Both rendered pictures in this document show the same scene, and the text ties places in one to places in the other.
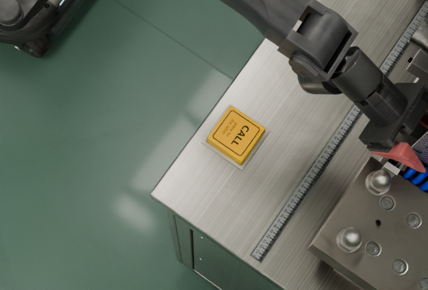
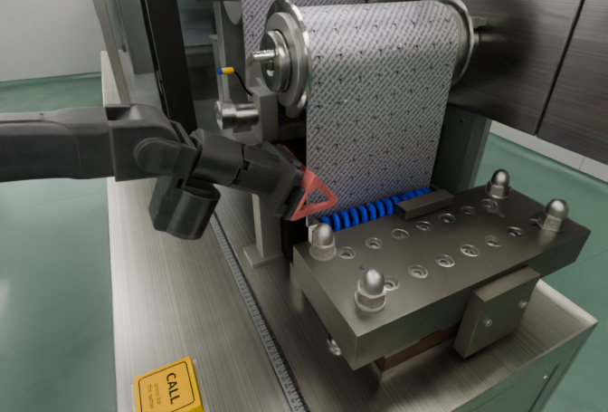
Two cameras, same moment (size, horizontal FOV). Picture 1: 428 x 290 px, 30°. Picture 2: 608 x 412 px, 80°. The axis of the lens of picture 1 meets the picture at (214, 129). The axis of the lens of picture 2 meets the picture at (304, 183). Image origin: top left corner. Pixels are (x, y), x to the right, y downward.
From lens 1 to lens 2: 0.82 m
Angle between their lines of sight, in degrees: 51
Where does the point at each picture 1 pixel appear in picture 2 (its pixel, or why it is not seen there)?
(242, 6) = (20, 146)
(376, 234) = not seen: hidden behind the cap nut
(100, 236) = not seen: outside the picture
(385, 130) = (284, 175)
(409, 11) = not seen: hidden behind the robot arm
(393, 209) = (355, 252)
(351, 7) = (163, 244)
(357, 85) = (224, 148)
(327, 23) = (142, 109)
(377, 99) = (251, 153)
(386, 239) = (384, 268)
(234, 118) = (149, 382)
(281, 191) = (265, 385)
